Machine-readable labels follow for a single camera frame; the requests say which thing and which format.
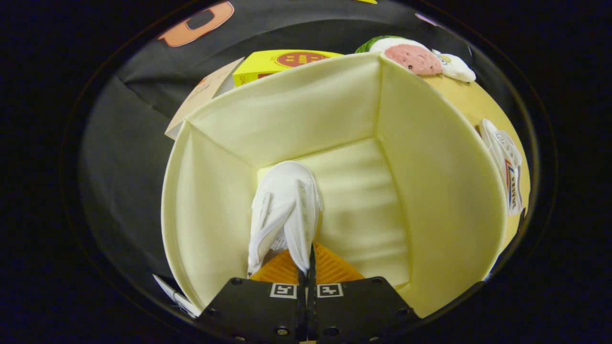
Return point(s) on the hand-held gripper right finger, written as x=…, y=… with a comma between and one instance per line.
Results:
x=358, y=310

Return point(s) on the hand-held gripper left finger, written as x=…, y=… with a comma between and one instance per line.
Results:
x=248, y=310

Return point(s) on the white canvas shoe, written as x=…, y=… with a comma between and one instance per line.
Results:
x=287, y=205
x=507, y=167

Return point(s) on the cream fabric storage box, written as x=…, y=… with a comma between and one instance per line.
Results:
x=334, y=105

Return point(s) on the black backdrop cloth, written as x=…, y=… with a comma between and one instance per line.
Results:
x=124, y=167

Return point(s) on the beige book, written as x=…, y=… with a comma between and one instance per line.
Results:
x=201, y=95

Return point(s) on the yellow book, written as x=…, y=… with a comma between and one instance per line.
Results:
x=258, y=64

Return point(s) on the watermelon slice plush toy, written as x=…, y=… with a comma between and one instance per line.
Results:
x=411, y=57

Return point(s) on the small white plush toy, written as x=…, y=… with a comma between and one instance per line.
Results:
x=456, y=69

